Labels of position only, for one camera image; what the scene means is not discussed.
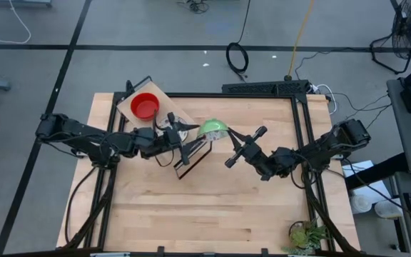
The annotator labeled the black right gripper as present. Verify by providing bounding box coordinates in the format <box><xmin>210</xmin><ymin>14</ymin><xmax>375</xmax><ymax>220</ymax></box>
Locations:
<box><xmin>224</xmin><ymin>125</ymin><xmax>288</xmax><ymax>181</ymax></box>

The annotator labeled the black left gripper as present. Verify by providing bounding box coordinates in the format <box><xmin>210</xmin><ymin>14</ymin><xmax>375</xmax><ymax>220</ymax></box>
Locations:
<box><xmin>133</xmin><ymin>112</ymin><xmax>206</xmax><ymax>166</ymax></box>

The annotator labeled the red mini bowl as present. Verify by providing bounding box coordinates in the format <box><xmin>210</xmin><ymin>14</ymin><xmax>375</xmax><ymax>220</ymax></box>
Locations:
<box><xmin>130</xmin><ymin>92</ymin><xmax>161</xmax><ymax>121</ymax></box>

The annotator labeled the green succulent in black pot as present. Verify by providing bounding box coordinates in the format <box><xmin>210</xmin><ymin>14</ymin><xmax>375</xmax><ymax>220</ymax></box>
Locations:
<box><xmin>282</xmin><ymin>219</ymin><xmax>330</xmax><ymax>256</ymax></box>

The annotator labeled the white paper sheet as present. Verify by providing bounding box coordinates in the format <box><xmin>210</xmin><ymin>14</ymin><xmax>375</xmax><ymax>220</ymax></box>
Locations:
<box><xmin>340</xmin><ymin>159</ymin><xmax>388</xmax><ymax>196</ymax></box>

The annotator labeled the white round container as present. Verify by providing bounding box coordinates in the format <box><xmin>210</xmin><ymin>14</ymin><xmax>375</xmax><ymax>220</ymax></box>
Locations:
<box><xmin>374</xmin><ymin>199</ymin><xmax>402</xmax><ymax>219</ymax></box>
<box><xmin>350</xmin><ymin>194</ymin><xmax>373</xmax><ymax>214</ymax></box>

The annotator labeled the black desk beam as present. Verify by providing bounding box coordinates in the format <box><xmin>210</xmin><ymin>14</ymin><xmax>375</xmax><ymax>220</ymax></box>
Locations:
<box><xmin>344</xmin><ymin>152</ymin><xmax>406</xmax><ymax>190</ymax></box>

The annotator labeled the black floor fan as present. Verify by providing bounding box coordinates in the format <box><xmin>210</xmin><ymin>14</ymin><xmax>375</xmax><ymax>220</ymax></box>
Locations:
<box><xmin>369</xmin><ymin>0</ymin><xmax>411</xmax><ymax>75</ymax></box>

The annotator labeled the wooden shelf with black frame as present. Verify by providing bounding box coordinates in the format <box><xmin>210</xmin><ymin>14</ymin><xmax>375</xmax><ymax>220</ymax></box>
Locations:
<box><xmin>116</xmin><ymin>75</ymin><xmax>214</xmax><ymax>180</ymax></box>

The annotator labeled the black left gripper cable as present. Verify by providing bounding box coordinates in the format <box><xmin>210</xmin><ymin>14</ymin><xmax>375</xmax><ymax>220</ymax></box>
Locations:
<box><xmin>153</xmin><ymin>109</ymin><xmax>175</xmax><ymax>168</ymax></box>

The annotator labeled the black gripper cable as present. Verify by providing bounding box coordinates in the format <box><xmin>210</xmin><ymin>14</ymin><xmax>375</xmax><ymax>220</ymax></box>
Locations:
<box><xmin>289</xmin><ymin>153</ymin><xmax>317</xmax><ymax>190</ymax></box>
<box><xmin>153</xmin><ymin>109</ymin><xmax>175</xmax><ymax>168</ymax></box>

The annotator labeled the black aluminium rig frame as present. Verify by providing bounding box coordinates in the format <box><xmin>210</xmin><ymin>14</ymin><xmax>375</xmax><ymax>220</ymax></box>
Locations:
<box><xmin>57</xmin><ymin>91</ymin><xmax>362</xmax><ymax>257</ymax></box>

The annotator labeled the black perforated cable tray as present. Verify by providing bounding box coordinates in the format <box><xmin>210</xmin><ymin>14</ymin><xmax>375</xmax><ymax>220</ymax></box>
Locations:
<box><xmin>221</xmin><ymin>79</ymin><xmax>310</xmax><ymax>96</ymax></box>

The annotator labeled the black hanging cable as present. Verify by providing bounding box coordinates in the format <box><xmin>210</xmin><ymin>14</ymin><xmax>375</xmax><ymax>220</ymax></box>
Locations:
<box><xmin>225</xmin><ymin>0</ymin><xmax>252</xmax><ymax>82</ymax></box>

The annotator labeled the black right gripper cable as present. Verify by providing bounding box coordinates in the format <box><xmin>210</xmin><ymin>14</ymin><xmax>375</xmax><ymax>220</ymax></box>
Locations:
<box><xmin>289</xmin><ymin>153</ymin><xmax>317</xmax><ymax>190</ymax></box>

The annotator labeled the white looped cable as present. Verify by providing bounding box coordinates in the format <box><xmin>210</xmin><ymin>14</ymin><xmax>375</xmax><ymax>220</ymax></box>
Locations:
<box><xmin>314</xmin><ymin>84</ymin><xmax>338</xmax><ymax>115</ymax></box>

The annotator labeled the yellow hanging power cord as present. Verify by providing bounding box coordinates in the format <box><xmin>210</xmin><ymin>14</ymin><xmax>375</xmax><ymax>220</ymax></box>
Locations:
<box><xmin>287</xmin><ymin>0</ymin><xmax>315</xmax><ymax>80</ymax></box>

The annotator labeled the black tangled cable bundle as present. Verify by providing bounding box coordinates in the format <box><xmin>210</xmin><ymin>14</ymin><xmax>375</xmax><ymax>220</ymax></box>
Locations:
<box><xmin>176</xmin><ymin>0</ymin><xmax>210</xmax><ymax>14</ymax></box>

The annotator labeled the black left arm base cable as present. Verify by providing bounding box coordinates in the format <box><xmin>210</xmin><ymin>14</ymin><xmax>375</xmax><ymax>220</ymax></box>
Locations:
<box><xmin>64</xmin><ymin>166</ymin><xmax>98</xmax><ymax>247</ymax></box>

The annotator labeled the white floor cable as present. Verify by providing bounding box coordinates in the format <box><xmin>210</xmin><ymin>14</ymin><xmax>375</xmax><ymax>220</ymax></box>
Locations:
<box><xmin>0</xmin><ymin>0</ymin><xmax>32</xmax><ymax>46</ymax></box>

